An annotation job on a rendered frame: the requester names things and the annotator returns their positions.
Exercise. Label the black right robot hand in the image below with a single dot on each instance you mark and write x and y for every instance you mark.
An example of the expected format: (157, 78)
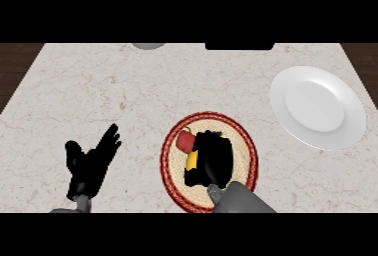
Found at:
(216, 156)

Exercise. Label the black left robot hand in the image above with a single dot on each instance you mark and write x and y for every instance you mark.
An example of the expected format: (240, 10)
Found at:
(91, 163)

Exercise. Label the red apple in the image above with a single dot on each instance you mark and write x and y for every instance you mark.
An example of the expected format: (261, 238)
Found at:
(185, 141)

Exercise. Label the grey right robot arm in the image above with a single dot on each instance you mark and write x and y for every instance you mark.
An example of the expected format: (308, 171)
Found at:
(241, 199)

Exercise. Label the white round plate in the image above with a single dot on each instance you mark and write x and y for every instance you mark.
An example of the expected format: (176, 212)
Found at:
(315, 106)

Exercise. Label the black rectangular object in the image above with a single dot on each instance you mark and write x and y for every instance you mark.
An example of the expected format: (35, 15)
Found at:
(240, 46)

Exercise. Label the round woven red-rimmed placemat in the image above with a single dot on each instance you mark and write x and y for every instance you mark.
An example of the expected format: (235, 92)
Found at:
(244, 150)

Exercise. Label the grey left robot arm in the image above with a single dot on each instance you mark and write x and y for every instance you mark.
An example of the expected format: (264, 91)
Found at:
(79, 205)

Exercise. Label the grey round object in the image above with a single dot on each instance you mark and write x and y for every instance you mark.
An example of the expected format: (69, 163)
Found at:
(148, 46)

